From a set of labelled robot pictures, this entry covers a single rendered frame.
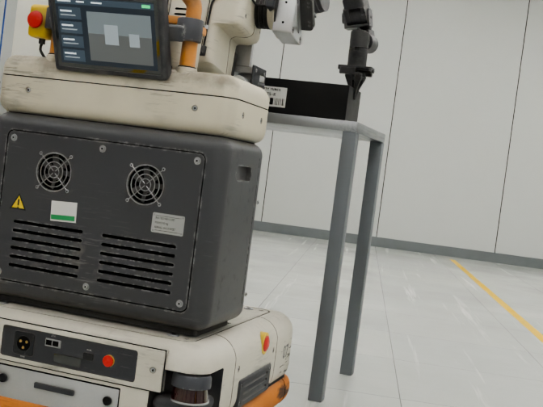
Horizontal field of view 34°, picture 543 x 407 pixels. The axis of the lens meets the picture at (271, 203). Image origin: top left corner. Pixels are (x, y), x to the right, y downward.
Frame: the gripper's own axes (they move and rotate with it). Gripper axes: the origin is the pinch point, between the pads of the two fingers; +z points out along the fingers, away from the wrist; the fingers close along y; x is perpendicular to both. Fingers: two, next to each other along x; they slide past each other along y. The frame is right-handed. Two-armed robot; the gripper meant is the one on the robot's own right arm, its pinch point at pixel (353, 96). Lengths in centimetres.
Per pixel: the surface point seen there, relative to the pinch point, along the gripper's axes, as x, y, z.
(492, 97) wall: -653, -1, -53
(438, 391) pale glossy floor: -21, -34, 90
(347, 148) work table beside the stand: 20.2, -4.5, 15.7
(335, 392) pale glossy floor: 7, -6, 89
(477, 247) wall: -648, -5, 99
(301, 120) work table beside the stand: 19.9, 9.8, 9.3
